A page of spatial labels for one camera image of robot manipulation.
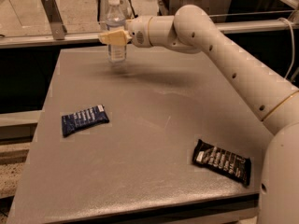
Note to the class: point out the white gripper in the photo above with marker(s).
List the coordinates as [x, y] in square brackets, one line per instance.
[137, 32]

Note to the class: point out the clear plastic water bottle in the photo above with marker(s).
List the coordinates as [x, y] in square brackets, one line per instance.
[115, 22]

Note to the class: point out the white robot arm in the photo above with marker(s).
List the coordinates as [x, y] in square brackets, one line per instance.
[271, 97]

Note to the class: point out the blue rxbar blueberry wrapper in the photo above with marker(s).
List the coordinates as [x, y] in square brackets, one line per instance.
[83, 119]

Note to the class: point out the black rxbar chocolate wrapper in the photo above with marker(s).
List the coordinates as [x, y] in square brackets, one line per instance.
[223, 162]

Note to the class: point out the left metal bracket post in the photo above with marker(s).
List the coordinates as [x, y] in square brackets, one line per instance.
[57, 27]

